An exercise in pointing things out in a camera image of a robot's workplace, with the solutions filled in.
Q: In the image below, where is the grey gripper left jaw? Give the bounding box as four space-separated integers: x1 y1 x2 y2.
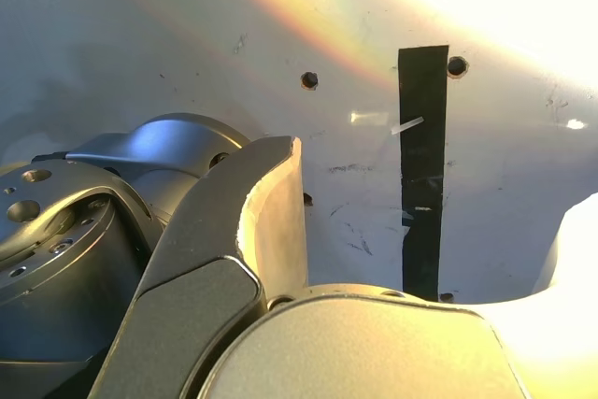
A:
88 135 310 399

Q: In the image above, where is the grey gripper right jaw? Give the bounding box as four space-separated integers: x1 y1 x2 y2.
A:
180 192 598 399

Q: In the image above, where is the black tape strip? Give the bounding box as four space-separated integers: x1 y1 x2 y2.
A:
397 45 450 303

